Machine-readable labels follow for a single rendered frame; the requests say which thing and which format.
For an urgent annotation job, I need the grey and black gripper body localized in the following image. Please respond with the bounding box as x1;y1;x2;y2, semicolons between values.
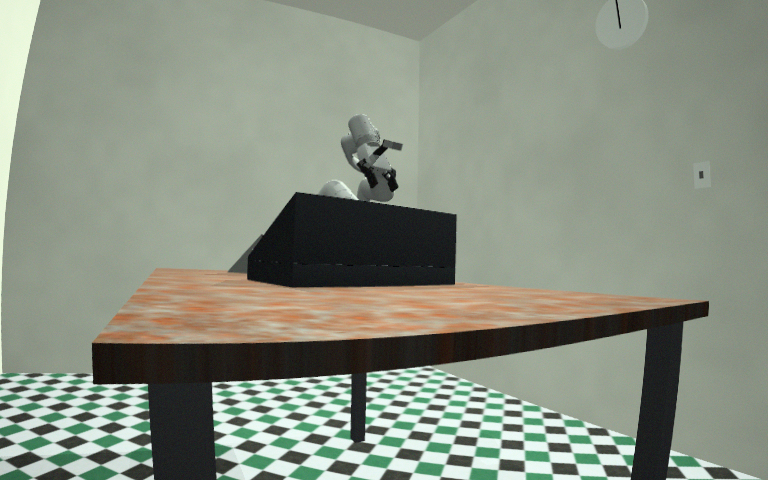
357;141;391;178

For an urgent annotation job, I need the grey switch console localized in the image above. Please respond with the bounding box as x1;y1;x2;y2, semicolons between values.
247;192;457;287

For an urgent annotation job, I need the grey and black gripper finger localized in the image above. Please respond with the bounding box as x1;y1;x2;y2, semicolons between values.
382;167;399;192
357;159;378;188

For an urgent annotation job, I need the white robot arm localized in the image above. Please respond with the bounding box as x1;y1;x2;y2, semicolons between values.
317;114;403;202

